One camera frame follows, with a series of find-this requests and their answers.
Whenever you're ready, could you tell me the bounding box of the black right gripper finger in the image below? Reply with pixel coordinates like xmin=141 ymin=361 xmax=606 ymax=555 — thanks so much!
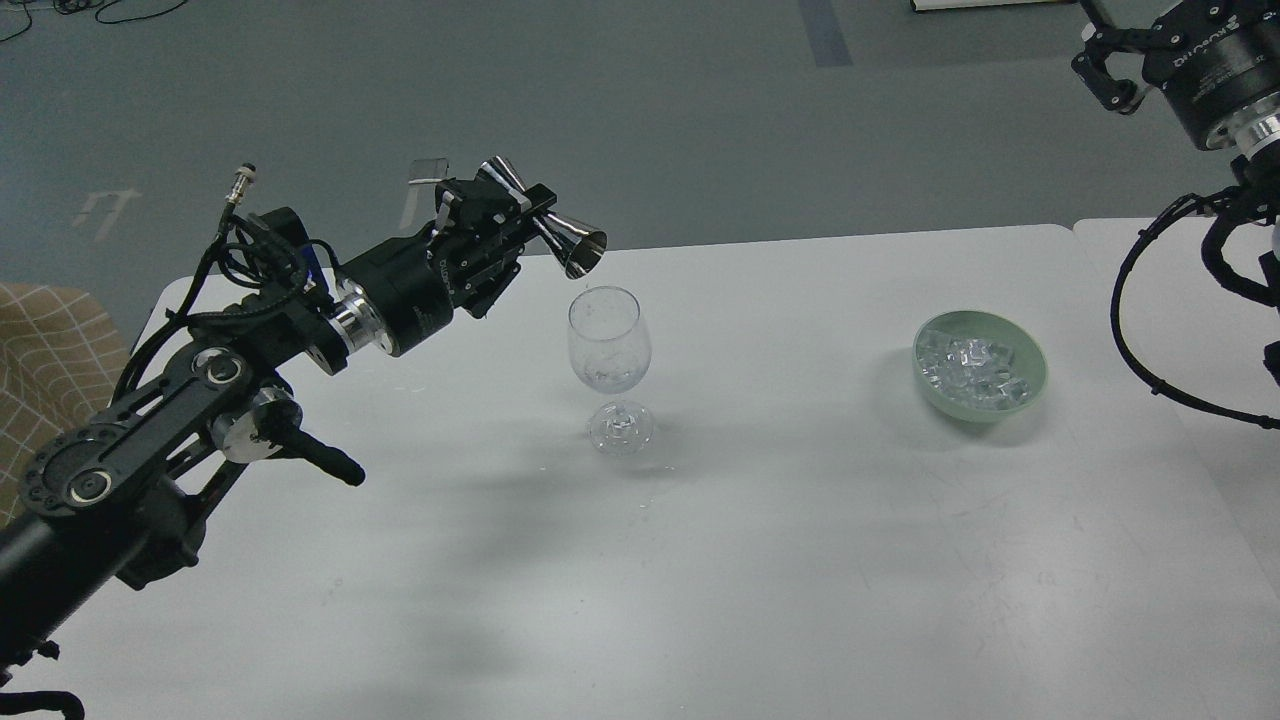
xmin=1071 ymin=0 xmax=1161 ymax=114

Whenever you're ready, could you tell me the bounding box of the clear wine glass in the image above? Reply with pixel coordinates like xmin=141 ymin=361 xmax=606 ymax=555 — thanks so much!
xmin=567 ymin=286 xmax=657 ymax=456

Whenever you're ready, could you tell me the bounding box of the pile of clear ice cubes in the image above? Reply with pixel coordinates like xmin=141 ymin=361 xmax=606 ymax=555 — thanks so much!
xmin=914 ymin=329 xmax=1032 ymax=411

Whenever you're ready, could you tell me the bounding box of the black cable on floor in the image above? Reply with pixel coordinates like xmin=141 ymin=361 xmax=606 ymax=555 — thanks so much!
xmin=0 ymin=0 xmax=191 ymax=41

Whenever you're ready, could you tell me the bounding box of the green bowl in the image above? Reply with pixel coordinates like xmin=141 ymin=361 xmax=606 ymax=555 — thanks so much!
xmin=908 ymin=310 xmax=1050 ymax=425

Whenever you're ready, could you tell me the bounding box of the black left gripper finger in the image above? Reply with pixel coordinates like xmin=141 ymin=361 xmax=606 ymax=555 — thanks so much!
xmin=434 ymin=179 xmax=558 ymax=263
xmin=454 ymin=255 xmax=521 ymax=319

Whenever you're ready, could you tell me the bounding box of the beige checked chair cushion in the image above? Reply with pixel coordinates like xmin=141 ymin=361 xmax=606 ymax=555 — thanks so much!
xmin=1 ymin=282 xmax=127 ymax=527

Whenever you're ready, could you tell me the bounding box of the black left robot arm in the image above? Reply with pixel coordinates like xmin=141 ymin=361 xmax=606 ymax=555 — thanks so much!
xmin=3 ymin=158 xmax=605 ymax=682

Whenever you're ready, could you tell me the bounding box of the metal floor plate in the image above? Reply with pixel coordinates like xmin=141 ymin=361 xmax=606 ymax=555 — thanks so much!
xmin=407 ymin=158 xmax=451 ymax=186

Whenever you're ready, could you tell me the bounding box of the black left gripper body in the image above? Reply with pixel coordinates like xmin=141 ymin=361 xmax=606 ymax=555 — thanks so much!
xmin=335 ymin=224 xmax=524 ymax=357

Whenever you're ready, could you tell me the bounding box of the steel double jigger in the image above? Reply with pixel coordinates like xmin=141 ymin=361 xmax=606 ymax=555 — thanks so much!
xmin=476 ymin=156 xmax=608 ymax=279

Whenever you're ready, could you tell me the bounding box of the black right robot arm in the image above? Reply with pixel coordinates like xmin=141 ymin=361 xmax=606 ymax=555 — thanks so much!
xmin=1070 ymin=1 xmax=1277 ymax=430

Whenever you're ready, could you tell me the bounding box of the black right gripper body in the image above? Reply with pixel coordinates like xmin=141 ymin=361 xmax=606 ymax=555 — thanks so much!
xmin=1142 ymin=1 xmax=1279 ymax=151

